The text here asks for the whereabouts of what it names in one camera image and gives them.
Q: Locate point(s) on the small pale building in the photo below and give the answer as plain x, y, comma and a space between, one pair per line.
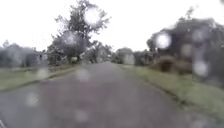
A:
126, 56

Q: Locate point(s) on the row of bushes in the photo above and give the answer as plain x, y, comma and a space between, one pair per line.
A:
143, 57

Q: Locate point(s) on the low grey building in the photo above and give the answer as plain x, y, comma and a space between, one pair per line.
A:
20, 56

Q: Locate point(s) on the tall leafy tree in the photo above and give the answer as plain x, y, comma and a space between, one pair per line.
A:
78, 33

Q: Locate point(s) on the grass verge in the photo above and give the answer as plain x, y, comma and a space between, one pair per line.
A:
186, 88
16, 78

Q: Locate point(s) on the grey asphalt road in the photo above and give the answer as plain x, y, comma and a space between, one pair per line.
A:
100, 96

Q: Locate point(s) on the dark building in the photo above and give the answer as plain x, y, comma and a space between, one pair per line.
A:
200, 50

